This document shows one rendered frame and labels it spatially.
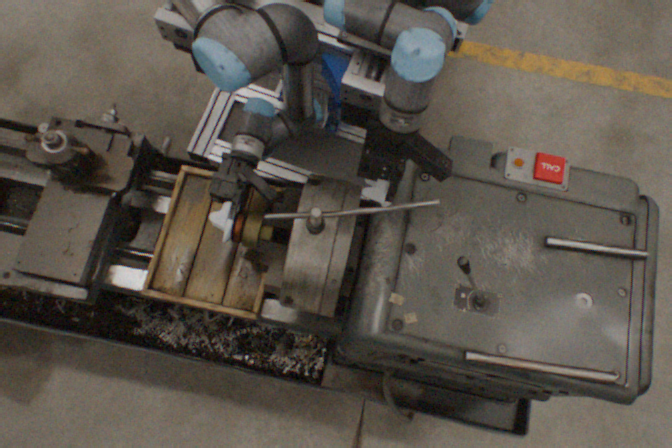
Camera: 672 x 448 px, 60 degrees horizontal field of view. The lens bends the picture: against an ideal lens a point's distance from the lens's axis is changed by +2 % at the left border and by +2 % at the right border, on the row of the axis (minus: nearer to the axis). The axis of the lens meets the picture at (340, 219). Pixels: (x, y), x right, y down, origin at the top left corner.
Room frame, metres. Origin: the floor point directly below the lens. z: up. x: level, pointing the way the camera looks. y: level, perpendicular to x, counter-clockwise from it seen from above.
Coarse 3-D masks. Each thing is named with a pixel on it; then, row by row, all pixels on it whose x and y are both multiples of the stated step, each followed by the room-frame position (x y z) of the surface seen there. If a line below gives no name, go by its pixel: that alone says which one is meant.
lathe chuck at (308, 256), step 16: (320, 176) 0.47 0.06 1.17; (304, 192) 0.40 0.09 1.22; (320, 192) 0.41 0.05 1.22; (336, 192) 0.42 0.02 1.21; (304, 208) 0.36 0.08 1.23; (336, 208) 0.38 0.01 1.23; (304, 224) 0.33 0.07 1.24; (336, 224) 0.34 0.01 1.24; (304, 240) 0.30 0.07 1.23; (320, 240) 0.30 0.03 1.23; (288, 256) 0.26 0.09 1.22; (304, 256) 0.27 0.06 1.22; (320, 256) 0.27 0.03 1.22; (288, 272) 0.23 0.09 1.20; (304, 272) 0.24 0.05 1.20; (320, 272) 0.24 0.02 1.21; (288, 288) 0.21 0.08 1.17; (304, 288) 0.21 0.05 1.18; (320, 288) 0.21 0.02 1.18; (288, 304) 0.18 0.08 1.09; (304, 304) 0.18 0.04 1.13
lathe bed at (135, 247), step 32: (0, 160) 0.47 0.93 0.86; (0, 192) 0.40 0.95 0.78; (32, 192) 0.42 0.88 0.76; (0, 224) 0.29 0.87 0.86; (128, 224) 0.38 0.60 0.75; (160, 224) 0.37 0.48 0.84; (128, 256) 0.27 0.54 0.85; (128, 288) 0.19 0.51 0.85; (256, 320) 0.18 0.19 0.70; (288, 320) 0.18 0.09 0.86; (320, 320) 0.19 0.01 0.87
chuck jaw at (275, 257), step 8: (264, 240) 0.31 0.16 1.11; (256, 248) 0.29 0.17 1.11; (264, 248) 0.29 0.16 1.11; (272, 248) 0.30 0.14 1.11; (280, 248) 0.30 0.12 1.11; (256, 256) 0.28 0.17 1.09; (264, 256) 0.28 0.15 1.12; (272, 256) 0.28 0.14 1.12; (280, 256) 0.28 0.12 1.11; (264, 264) 0.26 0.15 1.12; (272, 264) 0.26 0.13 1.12; (280, 264) 0.26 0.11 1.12; (272, 272) 0.24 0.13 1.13; (280, 272) 0.24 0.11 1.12; (272, 280) 0.22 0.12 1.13; (280, 280) 0.23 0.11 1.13; (264, 288) 0.21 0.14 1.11; (272, 288) 0.21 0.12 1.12; (280, 296) 0.19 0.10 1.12
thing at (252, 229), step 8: (240, 216) 0.36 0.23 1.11; (248, 216) 0.36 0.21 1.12; (256, 216) 0.36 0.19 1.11; (240, 224) 0.34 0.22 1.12; (248, 224) 0.34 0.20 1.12; (256, 224) 0.34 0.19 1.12; (264, 224) 0.35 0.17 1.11; (232, 232) 0.32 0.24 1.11; (240, 232) 0.32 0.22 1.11; (248, 232) 0.32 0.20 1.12; (256, 232) 0.33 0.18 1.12; (264, 232) 0.33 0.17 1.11; (272, 232) 0.34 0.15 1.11; (232, 240) 0.31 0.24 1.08; (240, 240) 0.31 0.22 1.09; (248, 240) 0.31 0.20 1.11; (256, 240) 0.31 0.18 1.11; (272, 240) 0.33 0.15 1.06
